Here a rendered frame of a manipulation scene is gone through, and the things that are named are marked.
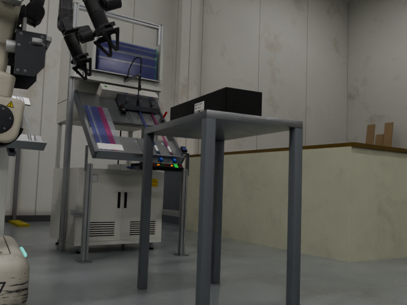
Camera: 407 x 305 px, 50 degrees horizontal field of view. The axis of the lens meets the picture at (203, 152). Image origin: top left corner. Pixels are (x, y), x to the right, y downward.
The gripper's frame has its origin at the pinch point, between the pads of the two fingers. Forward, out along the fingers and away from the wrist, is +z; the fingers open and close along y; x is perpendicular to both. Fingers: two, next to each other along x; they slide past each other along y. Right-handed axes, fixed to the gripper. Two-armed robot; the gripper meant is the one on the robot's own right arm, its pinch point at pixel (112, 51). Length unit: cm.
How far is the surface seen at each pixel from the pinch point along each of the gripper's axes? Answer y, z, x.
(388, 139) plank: 387, 228, -564
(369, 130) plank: 427, 209, -571
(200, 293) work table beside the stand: -12, 92, 10
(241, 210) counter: 212, 147, -140
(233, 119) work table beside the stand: -13, 40, -29
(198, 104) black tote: 17.5, 30.5, -34.1
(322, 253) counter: 110, 176, -137
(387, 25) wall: 413, 42, -691
